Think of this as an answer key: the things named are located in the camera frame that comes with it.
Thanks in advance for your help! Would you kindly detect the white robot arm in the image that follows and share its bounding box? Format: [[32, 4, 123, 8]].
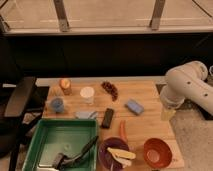
[[160, 61, 213, 115]]

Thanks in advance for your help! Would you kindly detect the bunch of dark grapes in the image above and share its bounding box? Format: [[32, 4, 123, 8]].
[[101, 81, 118, 101]]

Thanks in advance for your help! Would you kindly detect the white cup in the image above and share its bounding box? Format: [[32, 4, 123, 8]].
[[80, 87, 95, 104]]

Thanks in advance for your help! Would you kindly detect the black rectangular block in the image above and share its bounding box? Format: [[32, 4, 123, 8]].
[[101, 108, 114, 129]]

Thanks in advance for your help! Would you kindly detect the wooden board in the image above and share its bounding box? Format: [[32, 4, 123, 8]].
[[43, 81, 184, 171]]

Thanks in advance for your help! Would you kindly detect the blue sponge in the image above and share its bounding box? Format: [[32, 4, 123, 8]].
[[125, 99, 144, 115]]

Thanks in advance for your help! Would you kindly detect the grey blue cloth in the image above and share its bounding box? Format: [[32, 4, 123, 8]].
[[75, 111, 98, 119]]

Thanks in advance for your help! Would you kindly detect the orange carrot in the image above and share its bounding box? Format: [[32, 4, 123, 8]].
[[119, 120, 128, 143]]

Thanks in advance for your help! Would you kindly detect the blue cup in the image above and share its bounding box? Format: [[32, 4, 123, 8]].
[[50, 98, 64, 113]]

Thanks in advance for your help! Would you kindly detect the yellow block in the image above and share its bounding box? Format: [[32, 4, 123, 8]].
[[161, 107, 176, 121]]

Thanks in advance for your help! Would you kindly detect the yellow banana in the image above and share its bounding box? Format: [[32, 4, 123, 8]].
[[107, 147, 136, 159]]

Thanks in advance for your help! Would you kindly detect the green plastic tray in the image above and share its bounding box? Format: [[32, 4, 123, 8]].
[[22, 119, 98, 171]]

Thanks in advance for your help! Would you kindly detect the orange bowl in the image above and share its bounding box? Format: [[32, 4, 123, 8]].
[[143, 138, 172, 169]]

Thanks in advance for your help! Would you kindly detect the black chair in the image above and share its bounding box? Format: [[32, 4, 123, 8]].
[[0, 77, 45, 171]]

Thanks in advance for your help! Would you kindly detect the black kitchen tool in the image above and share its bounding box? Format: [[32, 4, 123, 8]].
[[52, 136, 98, 170]]

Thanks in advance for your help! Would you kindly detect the left window frame post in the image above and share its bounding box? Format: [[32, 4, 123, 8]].
[[53, 0, 69, 32]]

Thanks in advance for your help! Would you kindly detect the window frame post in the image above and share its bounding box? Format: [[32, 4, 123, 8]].
[[53, 0, 69, 32], [149, 0, 166, 30]]

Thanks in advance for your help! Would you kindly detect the right window frame post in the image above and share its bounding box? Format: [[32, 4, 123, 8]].
[[149, 0, 166, 30]]

